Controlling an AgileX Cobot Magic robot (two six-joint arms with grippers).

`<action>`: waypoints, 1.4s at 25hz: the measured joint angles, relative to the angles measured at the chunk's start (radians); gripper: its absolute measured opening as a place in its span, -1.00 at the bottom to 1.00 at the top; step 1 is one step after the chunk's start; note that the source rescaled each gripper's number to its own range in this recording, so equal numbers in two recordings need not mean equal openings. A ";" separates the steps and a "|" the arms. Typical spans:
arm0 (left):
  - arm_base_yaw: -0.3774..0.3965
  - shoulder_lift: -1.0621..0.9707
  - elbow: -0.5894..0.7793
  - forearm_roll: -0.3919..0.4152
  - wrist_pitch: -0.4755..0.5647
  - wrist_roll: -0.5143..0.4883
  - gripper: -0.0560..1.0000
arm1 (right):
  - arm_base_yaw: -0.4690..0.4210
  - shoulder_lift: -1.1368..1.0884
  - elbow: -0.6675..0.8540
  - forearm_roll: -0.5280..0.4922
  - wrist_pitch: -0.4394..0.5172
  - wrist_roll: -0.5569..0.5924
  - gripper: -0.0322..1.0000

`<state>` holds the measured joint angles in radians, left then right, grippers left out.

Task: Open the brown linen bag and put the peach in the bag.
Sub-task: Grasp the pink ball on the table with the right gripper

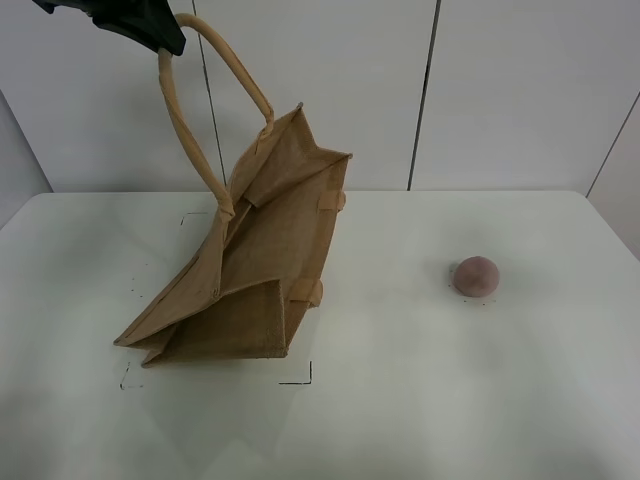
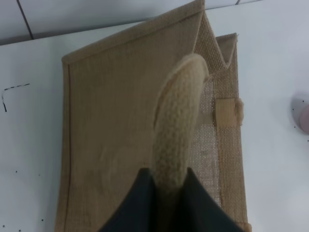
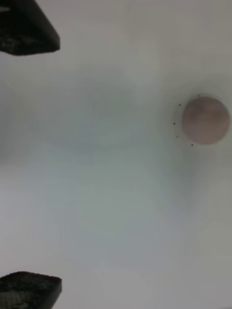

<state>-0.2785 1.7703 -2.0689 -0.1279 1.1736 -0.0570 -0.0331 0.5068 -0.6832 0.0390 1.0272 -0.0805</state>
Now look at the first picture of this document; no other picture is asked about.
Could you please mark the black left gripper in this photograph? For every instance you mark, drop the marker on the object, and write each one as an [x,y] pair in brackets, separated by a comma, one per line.
[150,23]

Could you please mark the brown linen tote bag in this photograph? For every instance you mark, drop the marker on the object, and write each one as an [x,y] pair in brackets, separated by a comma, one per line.
[258,271]

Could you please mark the pink peach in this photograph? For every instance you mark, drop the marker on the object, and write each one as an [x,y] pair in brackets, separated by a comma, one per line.
[475,277]

